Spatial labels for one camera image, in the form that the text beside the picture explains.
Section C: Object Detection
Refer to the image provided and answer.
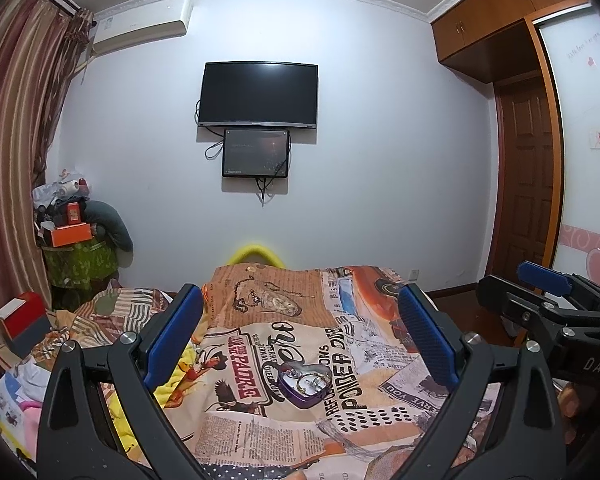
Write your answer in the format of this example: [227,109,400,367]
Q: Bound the black hanging cable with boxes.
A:
[256,160,289,207]

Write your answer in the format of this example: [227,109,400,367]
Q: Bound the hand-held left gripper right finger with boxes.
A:
[397,282,566,480]

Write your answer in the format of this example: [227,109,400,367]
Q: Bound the gold bracelet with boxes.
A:
[294,376,327,399]

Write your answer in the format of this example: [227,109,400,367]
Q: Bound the striped brown cloth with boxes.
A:
[50,285,177,343]

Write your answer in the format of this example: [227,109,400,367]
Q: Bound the striped brown curtain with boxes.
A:
[0,0,98,361]

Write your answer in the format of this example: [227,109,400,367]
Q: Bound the orange box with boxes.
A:
[50,223,94,249]

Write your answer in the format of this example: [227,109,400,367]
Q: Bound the purple heart-shaped tin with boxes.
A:
[277,361,331,408]

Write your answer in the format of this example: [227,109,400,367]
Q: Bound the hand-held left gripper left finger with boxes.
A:
[37,282,206,480]

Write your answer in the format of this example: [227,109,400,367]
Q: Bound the small black wall monitor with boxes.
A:
[222,129,291,179]

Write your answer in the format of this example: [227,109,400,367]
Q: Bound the brown wooden door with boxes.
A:
[492,77,556,293]

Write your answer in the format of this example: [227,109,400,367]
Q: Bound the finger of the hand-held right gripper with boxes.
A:
[517,260,600,313]
[476,274,600,353]

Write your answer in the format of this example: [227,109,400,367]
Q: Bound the person's right hand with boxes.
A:
[555,380,589,419]

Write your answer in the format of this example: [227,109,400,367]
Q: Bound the newspaper print blanket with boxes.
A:
[45,262,511,480]

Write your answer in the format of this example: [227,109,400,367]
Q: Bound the pink cloth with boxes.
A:
[16,399,44,428]

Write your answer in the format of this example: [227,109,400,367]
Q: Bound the grey pillow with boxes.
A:
[84,200,134,269]

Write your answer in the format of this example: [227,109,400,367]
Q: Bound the white printed paper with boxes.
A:
[0,360,46,461]

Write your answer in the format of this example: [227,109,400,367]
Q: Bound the black looped cable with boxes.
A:
[195,99,227,162]

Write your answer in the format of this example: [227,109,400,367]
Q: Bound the red and white box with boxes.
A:
[0,290,46,342]

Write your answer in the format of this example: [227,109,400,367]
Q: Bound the yellow cloth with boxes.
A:
[107,347,196,453]

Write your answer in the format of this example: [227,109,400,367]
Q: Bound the white sliding wardrobe door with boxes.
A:
[532,2,600,288]

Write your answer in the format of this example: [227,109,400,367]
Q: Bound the yellow curved bed end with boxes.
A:
[228,243,286,269]

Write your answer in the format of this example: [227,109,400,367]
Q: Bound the white air conditioner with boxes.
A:
[91,0,195,57]

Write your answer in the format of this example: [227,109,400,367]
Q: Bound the white plastic bags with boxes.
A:
[31,171,94,212]

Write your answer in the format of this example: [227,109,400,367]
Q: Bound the black wall television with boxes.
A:
[198,61,319,130]

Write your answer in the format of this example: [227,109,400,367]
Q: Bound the wooden overhead cabinets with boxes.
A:
[430,0,589,84]

